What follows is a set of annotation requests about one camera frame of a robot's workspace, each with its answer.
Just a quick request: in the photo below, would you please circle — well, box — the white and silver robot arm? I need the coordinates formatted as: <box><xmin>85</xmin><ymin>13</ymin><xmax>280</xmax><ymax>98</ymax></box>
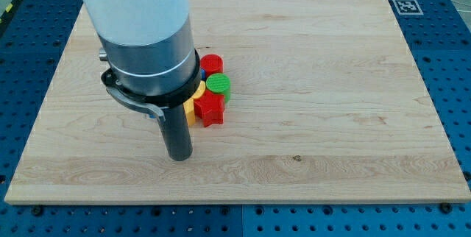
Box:
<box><xmin>83</xmin><ymin>0</ymin><xmax>196</xmax><ymax>96</ymax></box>

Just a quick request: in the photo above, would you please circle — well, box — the yellow hexagon block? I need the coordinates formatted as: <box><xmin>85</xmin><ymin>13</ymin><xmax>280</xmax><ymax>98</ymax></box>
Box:
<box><xmin>183</xmin><ymin>98</ymin><xmax>196</xmax><ymax>127</ymax></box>

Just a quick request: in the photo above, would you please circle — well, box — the red star block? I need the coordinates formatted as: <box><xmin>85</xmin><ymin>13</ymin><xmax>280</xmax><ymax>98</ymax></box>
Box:
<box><xmin>194</xmin><ymin>90</ymin><xmax>225</xmax><ymax>127</ymax></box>

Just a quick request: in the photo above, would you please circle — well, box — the green cylinder block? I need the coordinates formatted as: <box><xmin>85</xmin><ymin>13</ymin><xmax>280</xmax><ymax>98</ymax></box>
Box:
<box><xmin>206</xmin><ymin>73</ymin><xmax>231</xmax><ymax>103</ymax></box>

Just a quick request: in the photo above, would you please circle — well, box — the yellow round block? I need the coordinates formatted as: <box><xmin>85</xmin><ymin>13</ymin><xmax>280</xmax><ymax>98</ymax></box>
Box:
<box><xmin>191</xmin><ymin>80</ymin><xmax>206</xmax><ymax>99</ymax></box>

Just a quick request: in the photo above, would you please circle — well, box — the red cylinder block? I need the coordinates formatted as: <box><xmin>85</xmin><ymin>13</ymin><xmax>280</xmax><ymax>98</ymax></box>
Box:
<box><xmin>200</xmin><ymin>54</ymin><xmax>224</xmax><ymax>80</ymax></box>

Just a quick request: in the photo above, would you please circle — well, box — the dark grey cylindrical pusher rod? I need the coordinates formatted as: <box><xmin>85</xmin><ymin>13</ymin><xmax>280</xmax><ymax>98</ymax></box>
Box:
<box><xmin>159</xmin><ymin>105</ymin><xmax>193</xmax><ymax>161</ymax></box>

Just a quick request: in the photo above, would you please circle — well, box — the light wooden board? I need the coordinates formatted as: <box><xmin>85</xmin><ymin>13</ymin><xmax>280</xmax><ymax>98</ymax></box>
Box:
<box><xmin>5</xmin><ymin>0</ymin><xmax>470</xmax><ymax>205</ymax></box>

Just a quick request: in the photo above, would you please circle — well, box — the white fiducial marker tag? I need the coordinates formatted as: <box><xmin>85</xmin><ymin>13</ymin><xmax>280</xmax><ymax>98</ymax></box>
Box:
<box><xmin>392</xmin><ymin>0</ymin><xmax>423</xmax><ymax>15</ymax></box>

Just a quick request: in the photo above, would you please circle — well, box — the black clamp ring with lever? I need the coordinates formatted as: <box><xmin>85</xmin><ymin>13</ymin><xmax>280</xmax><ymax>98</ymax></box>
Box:
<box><xmin>100</xmin><ymin>48</ymin><xmax>202</xmax><ymax>122</ymax></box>

